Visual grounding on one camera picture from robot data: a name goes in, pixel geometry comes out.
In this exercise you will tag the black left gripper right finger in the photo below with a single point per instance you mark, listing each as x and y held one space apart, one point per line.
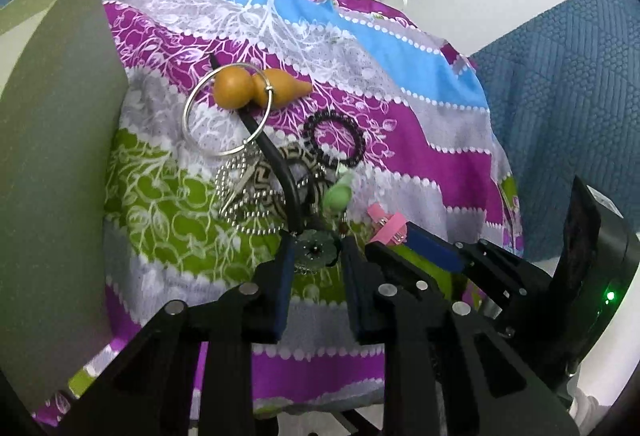
447 371

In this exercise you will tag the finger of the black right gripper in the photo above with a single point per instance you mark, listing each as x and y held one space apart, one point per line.
407 269
458 256

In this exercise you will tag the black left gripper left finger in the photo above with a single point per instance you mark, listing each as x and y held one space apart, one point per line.
147 389

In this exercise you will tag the pink hair clip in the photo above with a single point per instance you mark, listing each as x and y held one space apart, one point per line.
389 229

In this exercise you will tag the grey-green jewelry box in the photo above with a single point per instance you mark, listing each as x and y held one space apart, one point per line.
62 86

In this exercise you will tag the dark round flower pendant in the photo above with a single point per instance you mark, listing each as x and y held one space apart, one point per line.
315 250

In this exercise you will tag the mint green hair clip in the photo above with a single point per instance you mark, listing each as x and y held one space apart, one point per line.
337 198

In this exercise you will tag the blue quilted bedspread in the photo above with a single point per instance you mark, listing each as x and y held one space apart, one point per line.
563 93

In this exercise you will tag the colourful floral striped pillow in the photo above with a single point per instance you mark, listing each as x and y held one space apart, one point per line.
403 109

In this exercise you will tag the orange wooden gourd pendant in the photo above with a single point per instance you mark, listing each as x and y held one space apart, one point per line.
236 87

